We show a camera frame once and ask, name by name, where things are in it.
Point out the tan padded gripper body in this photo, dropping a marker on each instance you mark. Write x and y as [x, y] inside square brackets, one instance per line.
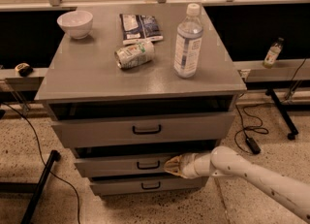
[190, 165]

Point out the grey drawer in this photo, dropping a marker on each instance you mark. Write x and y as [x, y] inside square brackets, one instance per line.
[133, 159]
[90, 124]
[117, 185]

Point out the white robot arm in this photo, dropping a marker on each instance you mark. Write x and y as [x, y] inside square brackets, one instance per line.
[222, 161]

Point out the grey top drawer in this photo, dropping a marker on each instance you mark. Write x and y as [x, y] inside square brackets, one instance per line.
[90, 124]

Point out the grey bottom drawer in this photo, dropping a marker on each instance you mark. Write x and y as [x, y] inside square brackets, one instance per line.
[117, 185]

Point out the grey drawer cabinet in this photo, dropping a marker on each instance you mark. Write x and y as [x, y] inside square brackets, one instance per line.
[85, 71]

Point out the black stand leg right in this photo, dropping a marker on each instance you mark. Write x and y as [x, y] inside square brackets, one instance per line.
[293, 131]

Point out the black stand leg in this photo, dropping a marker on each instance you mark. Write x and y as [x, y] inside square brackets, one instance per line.
[293, 131]
[35, 189]

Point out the clear plastic water bottle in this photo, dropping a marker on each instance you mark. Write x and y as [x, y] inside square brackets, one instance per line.
[188, 42]

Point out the crushed green white can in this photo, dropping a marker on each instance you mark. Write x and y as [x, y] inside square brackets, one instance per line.
[134, 55]

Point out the blue snack bag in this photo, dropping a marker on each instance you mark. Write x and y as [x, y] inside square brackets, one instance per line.
[139, 28]

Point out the small green drink bottle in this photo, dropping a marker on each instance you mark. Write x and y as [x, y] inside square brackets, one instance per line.
[273, 53]

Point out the white ceramic bowl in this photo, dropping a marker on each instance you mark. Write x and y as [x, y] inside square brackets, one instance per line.
[76, 24]

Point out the black stand leg left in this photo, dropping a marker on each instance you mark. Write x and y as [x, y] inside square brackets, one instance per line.
[35, 189]

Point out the black tape measure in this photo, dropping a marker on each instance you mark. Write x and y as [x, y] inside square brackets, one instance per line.
[24, 69]

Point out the black power adapter with cable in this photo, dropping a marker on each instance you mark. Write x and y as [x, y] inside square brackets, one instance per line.
[259, 129]

